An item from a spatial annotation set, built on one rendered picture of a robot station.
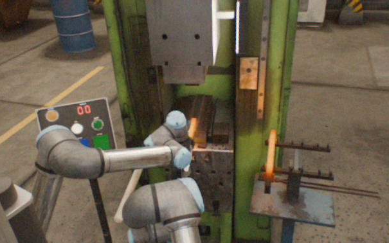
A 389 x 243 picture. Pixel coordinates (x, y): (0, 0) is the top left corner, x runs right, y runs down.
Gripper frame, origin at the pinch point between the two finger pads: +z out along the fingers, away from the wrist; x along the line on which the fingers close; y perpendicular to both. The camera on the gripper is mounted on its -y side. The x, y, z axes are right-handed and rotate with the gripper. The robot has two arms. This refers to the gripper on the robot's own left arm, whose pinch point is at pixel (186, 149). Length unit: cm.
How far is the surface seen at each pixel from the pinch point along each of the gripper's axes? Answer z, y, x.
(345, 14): 335, -434, 208
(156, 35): -36, -41, -14
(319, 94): 213, -177, 119
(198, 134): 10.9, -14.4, 3.5
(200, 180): 32.1, 4.2, 4.6
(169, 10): -46, -46, -7
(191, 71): -20.8, -32.1, 1.9
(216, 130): 11.9, -17.2, 13.0
